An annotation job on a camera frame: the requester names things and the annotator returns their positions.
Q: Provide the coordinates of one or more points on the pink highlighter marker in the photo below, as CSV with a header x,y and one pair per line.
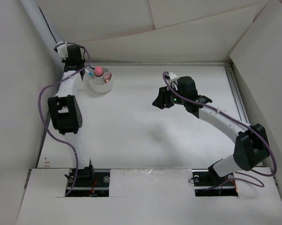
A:
x,y
107,78

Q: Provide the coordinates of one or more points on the aluminium rail right edge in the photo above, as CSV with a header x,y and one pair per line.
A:
x,y
242,114

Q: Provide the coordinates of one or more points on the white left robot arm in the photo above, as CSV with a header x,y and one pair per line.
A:
x,y
65,113

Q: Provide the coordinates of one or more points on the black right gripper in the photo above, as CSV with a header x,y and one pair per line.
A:
x,y
163,98

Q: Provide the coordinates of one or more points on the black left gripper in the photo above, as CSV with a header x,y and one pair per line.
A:
x,y
65,61

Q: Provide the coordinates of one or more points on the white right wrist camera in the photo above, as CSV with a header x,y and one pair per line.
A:
x,y
172,80

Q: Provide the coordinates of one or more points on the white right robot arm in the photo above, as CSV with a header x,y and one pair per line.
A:
x,y
251,143

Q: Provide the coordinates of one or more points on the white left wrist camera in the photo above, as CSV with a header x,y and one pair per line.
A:
x,y
61,49

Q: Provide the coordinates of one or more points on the white purple felt pen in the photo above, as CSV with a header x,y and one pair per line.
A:
x,y
89,73

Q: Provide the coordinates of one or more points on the white round divided container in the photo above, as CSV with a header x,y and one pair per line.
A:
x,y
97,84

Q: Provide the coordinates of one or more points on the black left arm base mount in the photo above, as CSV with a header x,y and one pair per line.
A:
x,y
90,182

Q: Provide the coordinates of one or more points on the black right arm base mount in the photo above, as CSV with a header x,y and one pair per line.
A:
x,y
208,184

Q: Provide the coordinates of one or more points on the pink capped glue bottle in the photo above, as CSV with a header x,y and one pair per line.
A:
x,y
98,71

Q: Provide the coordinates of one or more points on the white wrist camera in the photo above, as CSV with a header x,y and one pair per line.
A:
x,y
172,80
61,49

